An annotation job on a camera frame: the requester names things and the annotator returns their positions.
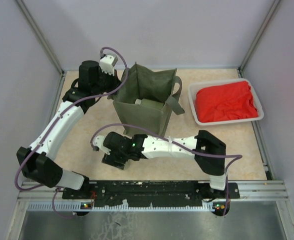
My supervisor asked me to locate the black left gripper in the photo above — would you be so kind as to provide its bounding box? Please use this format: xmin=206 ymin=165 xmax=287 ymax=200
xmin=91 ymin=66 xmax=122 ymax=96

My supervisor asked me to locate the green bottle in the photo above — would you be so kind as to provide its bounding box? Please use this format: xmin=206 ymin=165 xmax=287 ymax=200
xmin=135 ymin=98 xmax=164 ymax=110

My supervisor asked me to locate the green canvas bag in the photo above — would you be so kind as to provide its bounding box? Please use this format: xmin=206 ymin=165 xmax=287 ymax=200
xmin=109 ymin=63 xmax=185 ymax=137

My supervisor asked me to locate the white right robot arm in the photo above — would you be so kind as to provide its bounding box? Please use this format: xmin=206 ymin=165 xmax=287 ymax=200
xmin=92 ymin=130 xmax=228 ymax=198

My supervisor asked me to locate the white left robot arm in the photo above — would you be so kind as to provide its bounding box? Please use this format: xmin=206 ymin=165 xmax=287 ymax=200
xmin=16 ymin=55 xmax=121 ymax=199

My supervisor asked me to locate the white plastic basket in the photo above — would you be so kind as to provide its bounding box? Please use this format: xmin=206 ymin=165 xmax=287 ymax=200
xmin=188 ymin=78 xmax=264 ymax=126

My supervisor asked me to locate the red cloth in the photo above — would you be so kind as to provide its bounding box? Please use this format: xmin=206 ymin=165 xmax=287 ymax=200
xmin=195 ymin=81 xmax=259 ymax=123

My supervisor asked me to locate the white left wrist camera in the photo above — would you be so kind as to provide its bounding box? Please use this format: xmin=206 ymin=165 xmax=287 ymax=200
xmin=99 ymin=54 xmax=118 ymax=76

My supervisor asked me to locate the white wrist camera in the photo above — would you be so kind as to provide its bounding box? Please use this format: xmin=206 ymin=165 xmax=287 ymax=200
xmin=91 ymin=135 xmax=111 ymax=155
xmin=99 ymin=54 xmax=118 ymax=76

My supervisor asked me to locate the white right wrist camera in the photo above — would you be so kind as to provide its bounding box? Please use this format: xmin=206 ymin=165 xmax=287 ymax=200
xmin=91 ymin=135 xmax=111 ymax=155

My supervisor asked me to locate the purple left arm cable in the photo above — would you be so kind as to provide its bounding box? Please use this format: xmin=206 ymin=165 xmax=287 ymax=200
xmin=13 ymin=46 xmax=130 ymax=219

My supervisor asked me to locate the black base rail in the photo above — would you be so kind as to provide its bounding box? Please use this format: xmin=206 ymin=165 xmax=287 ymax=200
xmin=62 ymin=180 xmax=226 ymax=208

